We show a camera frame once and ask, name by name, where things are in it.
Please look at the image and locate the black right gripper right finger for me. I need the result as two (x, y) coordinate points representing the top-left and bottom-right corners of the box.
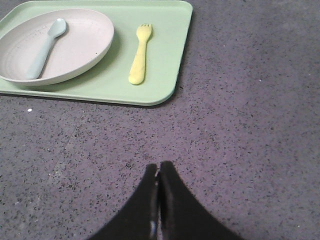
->
(159, 161), (242, 240)

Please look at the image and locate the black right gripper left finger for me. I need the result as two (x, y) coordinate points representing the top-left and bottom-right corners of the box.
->
(90, 164), (159, 240)

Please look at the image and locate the yellow plastic fork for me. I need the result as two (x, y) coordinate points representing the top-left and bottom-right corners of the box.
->
(128, 24), (152, 85)

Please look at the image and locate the white round plate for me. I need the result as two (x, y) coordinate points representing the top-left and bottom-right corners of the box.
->
(0, 8), (114, 86)

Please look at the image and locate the green rectangular tray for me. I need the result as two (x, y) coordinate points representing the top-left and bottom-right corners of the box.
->
(0, 0), (193, 106)

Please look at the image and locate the light blue plastic spoon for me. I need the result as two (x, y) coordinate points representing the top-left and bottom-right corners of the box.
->
(25, 18), (67, 80)

